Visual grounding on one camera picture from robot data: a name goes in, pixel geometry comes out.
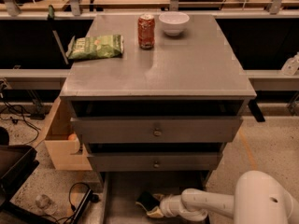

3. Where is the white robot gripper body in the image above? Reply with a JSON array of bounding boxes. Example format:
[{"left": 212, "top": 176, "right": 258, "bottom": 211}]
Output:
[{"left": 160, "top": 195, "right": 185, "bottom": 217}]

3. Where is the green and yellow sponge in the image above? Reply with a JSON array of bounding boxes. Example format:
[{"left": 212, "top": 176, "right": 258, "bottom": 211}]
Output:
[{"left": 135, "top": 191, "right": 160, "bottom": 214}]

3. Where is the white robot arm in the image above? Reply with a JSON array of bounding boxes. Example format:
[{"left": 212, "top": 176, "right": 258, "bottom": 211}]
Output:
[{"left": 144, "top": 171, "right": 299, "bottom": 224}]

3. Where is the grey bottom drawer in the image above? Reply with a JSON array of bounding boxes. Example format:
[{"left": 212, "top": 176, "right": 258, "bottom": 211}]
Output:
[{"left": 100, "top": 171, "right": 210, "bottom": 224}]

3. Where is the grey drawer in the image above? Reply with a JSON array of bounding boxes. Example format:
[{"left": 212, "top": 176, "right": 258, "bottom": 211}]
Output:
[
  {"left": 88, "top": 152, "right": 222, "bottom": 172},
  {"left": 71, "top": 117, "right": 242, "bottom": 144},
  {"left": 100, "top": 171, "right": 210, "bottom": 224}
]

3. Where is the grey middle drawer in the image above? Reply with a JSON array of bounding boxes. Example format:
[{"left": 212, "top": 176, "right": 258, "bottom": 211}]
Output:
[{"left": 88, "top": 152, "right": 222, "bottom": 172}]

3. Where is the grey top drawer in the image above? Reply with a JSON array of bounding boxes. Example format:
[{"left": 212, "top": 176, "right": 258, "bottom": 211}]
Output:
[{"left": 71, "top": 117, "right": 242, "bottom": 144}]

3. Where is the grey drawer cabinet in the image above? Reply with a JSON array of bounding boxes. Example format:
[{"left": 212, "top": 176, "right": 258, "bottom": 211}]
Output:
[{"left": 59, "top": 13, "right": 257, "bottom": 185}]

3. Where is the light wooden box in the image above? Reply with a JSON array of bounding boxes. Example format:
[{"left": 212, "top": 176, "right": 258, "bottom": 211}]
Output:
[{"left": 43, "top": 98, "right": 92, "bottom": 171}]

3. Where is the orange ball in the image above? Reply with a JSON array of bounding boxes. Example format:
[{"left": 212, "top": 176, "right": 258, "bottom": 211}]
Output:
[{"left": 67, "top": 133, "right": 77, "bottom": 141}]

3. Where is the clear plastic bottle on floor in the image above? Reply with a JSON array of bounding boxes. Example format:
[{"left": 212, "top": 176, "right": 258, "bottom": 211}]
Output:
[{"left": 36, "top": 194, "right": 58, "bottom": 215}]

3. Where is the black chair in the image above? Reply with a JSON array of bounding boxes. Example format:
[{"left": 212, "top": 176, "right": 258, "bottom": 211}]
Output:
[{"left": 0, "top": 127, "right": 54, "bottom": 224}]

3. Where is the green chip bag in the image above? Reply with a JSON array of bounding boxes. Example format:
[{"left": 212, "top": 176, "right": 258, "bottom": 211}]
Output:
[{"left": 66, "top": 35, "right": 123, "bottom": 60}]

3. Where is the white ceramic bowl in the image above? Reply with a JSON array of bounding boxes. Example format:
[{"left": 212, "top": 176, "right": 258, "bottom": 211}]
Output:
[{"left": 159, "top": 11, "right": 190, "bottom": 36}]

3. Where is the red soda can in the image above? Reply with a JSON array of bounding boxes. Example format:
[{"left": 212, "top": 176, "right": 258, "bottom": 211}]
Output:
[{"left": 137, "top": 14, "right": 155, "bottom": 49}]

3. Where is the black cable with plug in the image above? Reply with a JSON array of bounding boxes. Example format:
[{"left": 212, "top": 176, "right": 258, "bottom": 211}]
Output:
[{"left": 42, "top": 182, "right": 101, "bottom": 224}]

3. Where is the green handled tool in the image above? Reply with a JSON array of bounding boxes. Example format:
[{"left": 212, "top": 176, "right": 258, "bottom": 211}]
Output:
[{"left": 47, "top": 5, "right": 69, "bottom": 65}]

